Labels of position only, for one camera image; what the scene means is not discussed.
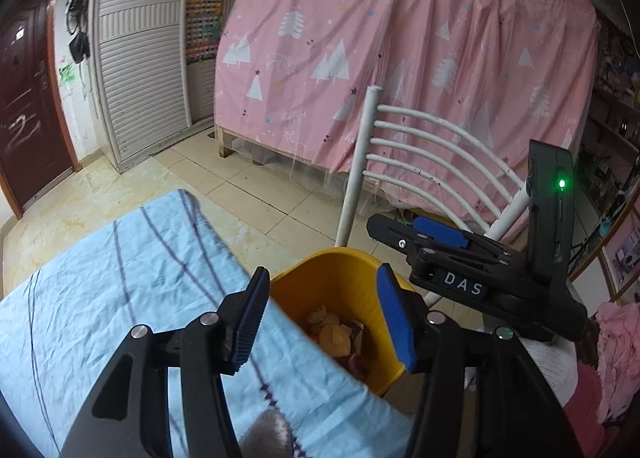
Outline light blue bed sheet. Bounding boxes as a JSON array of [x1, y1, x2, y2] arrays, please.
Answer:
[[1, 189, 411, 457]]

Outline colourful wall chart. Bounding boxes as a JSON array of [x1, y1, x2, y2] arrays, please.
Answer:
[[186, 0, 224, 65]]

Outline white fluffy glove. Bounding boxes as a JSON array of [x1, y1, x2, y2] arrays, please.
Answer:
[[239, 408, 294, 458]]

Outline white louvered wardrobe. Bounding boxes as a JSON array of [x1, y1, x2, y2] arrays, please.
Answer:
[[89, 0, 214, 172]]

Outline white paper ball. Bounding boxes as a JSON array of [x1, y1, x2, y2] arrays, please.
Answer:
[[318, 324, 352, 358]]

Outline black bags on hooks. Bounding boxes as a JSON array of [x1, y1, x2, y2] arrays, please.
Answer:
[[65, 0, 90, 64]]

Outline white metal chair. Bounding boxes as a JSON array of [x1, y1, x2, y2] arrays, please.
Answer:
[[335, 86, 528, 247]]

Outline dark brown door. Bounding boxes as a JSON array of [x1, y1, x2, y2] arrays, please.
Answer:
[[1, 0, 80, 219]]

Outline yellow trash bin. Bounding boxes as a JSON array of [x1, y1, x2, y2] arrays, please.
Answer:
[[271, 248, 404, 396]]

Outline pink tree-print curtain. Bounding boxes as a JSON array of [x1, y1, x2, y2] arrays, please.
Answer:
[[214, 0, 601, 244]]

